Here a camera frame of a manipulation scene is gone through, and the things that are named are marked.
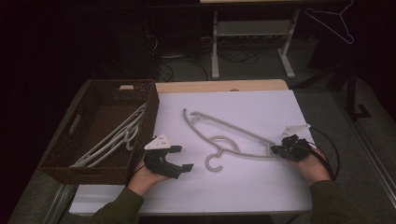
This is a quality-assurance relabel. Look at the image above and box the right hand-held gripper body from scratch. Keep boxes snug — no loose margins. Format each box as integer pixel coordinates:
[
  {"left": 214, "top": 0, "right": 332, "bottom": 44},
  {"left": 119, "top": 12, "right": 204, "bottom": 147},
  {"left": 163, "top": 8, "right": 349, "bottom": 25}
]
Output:
[{"left": 277, "top": 123, "right": 313, "bottom": 162}]

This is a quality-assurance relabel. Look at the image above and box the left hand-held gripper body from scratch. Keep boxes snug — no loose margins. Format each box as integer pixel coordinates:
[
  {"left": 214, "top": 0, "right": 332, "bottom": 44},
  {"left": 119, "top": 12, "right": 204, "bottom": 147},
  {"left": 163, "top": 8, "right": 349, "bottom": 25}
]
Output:
[{"left": 143, "top": 133, "right": 184, "bottom": 180}]

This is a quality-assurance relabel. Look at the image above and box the grey plastic clothes hanger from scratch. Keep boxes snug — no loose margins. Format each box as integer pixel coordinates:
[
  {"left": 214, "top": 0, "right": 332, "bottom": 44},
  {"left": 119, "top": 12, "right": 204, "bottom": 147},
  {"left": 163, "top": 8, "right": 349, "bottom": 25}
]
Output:
[
  {"left": 69, "top": 103, "right": 148, "bottom": 168},
  {"left": 182, "top": 107, "right": 281, "bottom": 173},
  {"left": 83, "top": 118, "right": 141, "bottom": 168}
]

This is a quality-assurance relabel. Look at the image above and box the brown woven basket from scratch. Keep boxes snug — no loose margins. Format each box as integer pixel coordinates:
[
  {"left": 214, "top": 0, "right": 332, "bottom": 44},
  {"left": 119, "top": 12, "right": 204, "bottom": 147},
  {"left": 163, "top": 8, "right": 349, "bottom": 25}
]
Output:
[{"left": 36, "top": 78, "right": 161, "bottom": 186}]

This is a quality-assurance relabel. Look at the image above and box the person's right hand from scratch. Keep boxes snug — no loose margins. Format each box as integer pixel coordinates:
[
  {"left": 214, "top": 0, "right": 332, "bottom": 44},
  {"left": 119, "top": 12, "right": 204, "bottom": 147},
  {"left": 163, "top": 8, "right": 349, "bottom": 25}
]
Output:
[{"left": 293, "top": 146, "right": 332, "bottom": 187}]

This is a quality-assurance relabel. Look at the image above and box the person's left hand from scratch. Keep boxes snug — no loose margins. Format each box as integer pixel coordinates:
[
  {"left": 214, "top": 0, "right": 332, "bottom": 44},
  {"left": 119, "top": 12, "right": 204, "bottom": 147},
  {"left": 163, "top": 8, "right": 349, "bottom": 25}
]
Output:
[{"left": 127, "top": 157, "right": 171, "bottom": 197}]

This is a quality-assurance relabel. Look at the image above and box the white board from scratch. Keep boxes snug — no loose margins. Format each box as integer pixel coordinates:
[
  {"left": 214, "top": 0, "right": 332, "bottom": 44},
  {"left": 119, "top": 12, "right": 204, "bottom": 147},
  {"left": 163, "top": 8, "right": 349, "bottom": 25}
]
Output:
[{"left": 68, "top": 89, "right": 317, "bottom": 216}]

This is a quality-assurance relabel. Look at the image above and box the black metal stand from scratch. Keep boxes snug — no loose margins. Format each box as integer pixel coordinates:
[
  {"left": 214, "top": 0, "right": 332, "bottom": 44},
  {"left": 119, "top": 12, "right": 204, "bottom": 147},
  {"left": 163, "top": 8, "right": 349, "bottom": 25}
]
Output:
[{"left": 345, "top": 62, "right": 374, "bottom": 121}]

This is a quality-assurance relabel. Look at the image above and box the left hand-held gripper cable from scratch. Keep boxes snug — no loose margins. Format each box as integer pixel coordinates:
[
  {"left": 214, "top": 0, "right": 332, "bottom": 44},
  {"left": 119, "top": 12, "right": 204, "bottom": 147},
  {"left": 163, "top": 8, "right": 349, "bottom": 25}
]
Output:
[{"left": 125, "top": 141, "right": 151, "bottom": 188}]

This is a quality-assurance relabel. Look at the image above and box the hand-held gripper cable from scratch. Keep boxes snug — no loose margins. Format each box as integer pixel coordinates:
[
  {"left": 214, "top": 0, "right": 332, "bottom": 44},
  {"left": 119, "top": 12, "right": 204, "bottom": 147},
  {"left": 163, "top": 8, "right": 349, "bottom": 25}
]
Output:
[
  {"left": 297, "top": 126, "right": 341, "bottom": 182},
  {"left": 125, "top": 141, "right": 151, "bottom": 188}
]

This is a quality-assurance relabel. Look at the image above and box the right hand-held gripper cable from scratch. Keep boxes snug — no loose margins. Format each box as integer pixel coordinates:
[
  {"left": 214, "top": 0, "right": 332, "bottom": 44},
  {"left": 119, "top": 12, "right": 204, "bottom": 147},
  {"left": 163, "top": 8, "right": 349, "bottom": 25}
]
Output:
[{"left": 297, "top": 126, "right": 341, "bottom": 182}]

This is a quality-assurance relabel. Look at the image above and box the aluminium rail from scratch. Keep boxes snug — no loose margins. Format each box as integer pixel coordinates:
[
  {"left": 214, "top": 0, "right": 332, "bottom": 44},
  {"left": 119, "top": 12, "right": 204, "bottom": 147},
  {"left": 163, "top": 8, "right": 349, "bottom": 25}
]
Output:
[{"left": 331, "top": 91, "right": 396, "bottom": 200}]

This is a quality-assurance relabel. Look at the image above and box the black floor cable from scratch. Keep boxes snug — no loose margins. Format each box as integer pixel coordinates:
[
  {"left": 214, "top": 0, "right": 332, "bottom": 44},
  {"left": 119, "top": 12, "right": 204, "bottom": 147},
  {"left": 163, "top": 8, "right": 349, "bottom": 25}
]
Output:
[
  {"left": 217, "top": 49, "right": 260, "bottom": 65},
  {"left": 158, "top": 58, "right": 209, "bottom": 82}
]

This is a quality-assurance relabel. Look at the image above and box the white metal desk frame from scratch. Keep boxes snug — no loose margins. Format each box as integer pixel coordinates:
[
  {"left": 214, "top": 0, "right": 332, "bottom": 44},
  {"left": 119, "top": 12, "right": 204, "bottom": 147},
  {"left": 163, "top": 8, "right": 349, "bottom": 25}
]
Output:
[{"left": 210, "top": 8, "right": 302, "bottom": 80}]

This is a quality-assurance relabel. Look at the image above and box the thin wire clothes hanger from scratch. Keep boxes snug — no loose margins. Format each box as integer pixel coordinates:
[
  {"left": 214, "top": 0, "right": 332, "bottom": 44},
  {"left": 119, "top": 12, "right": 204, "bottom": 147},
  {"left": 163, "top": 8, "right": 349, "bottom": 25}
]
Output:
[{"left": 304, "top": 0, "right": 356, "bottom": 46}]

